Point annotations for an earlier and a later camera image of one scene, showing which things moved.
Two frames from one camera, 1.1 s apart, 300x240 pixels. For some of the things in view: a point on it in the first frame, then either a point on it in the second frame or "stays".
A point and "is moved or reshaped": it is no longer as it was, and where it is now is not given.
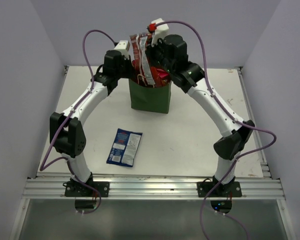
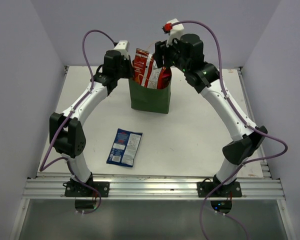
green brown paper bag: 152,99 stays
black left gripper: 128,69 stays
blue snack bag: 125,147 stays
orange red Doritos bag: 141,65 is moved or reshaped
